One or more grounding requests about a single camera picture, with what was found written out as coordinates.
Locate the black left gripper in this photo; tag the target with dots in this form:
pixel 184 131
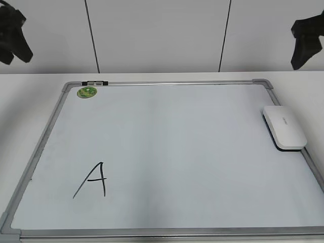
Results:
pixel 12 38

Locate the round green magnet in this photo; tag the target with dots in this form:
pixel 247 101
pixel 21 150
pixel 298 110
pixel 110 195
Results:
pixel 87 92

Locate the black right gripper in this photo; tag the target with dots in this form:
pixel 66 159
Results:
pixel 306 33

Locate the white board eraser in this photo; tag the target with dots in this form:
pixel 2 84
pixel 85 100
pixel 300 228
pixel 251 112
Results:
pixel 284 127

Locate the white board with aluminium frame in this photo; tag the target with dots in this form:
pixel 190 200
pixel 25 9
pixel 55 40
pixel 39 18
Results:
pixel 164 160

